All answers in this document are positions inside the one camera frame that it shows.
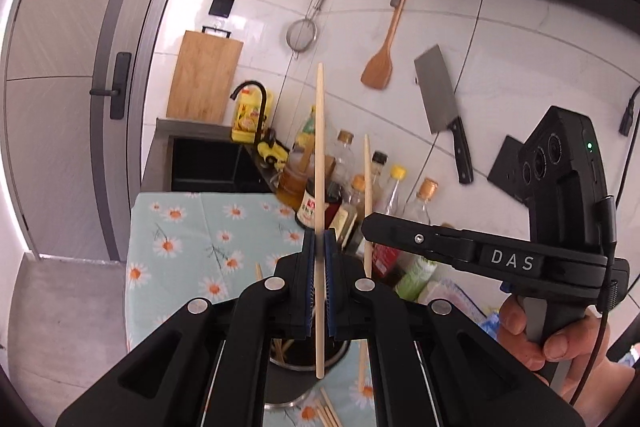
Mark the wooden cutting board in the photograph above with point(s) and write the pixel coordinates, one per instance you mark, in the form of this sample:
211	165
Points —
205	77

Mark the dark sauce bottle yellow cap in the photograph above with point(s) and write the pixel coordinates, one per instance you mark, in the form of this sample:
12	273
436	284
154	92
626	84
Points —
350	212

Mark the metal mesh strainer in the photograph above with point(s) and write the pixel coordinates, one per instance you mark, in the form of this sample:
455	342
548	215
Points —
301	37

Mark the long wooden chopstick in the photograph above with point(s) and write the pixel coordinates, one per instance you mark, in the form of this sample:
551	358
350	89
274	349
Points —
320	157
367	177

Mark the person's right hand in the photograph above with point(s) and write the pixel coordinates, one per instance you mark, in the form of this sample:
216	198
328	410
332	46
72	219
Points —
575	347

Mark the black curved faucet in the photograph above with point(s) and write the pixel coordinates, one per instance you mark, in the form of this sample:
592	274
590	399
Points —
261	107

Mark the white sugar bag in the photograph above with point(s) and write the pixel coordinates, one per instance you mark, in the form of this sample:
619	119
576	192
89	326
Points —
450	302

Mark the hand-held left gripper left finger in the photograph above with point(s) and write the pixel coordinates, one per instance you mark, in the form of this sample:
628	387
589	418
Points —
309	287

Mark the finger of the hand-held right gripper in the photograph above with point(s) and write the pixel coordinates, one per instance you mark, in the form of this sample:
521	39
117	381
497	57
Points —
400	234

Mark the tall bottle gold cap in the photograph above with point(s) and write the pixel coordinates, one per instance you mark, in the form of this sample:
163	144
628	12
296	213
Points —
422	207

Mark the green tinted bottle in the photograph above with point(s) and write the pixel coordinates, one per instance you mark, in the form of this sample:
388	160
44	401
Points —
306	132

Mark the grey door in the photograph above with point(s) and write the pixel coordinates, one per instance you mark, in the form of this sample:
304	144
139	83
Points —
55	32

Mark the yellow plastic item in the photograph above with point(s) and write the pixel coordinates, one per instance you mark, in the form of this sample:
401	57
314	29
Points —
272	149

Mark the slim bottle yellow cap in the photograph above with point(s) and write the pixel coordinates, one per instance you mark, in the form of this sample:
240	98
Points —
395	187

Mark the pile of wooden chopsticks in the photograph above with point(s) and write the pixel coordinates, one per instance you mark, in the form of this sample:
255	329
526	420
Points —
332	407

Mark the blue white salt bag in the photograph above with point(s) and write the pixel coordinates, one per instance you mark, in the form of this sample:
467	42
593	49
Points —
491	326

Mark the daisy print tablecloth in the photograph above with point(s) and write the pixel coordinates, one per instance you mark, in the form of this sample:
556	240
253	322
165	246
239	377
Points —
170	267

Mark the black capped bottle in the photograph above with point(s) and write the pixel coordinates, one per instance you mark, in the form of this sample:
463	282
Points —
378	162

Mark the dark kitchen sink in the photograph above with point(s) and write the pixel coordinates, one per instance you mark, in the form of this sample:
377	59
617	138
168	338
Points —
210	167

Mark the black cylindrical utensil holder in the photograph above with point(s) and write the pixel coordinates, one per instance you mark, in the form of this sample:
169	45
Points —
290	382

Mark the black square wall panel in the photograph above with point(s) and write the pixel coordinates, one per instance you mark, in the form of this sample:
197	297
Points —
505	172

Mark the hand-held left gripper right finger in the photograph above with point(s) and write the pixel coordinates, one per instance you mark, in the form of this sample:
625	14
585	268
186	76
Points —
329	287

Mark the yellow oil jug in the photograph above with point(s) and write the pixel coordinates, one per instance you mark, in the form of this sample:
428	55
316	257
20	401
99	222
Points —
245	117

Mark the clear glass bottle gold cap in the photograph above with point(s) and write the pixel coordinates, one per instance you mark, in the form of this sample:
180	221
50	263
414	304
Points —
342	157

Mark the wooden spatula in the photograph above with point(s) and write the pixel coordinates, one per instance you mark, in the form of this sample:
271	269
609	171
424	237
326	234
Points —
380	67

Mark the amber liquid bottle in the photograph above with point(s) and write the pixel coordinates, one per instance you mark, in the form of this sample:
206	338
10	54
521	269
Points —
292	187

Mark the black wall socket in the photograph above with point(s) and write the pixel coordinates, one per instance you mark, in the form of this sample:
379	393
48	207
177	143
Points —
221	6

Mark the dark sauce bottle red label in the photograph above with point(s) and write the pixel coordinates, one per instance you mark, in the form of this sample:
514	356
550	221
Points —
307	209

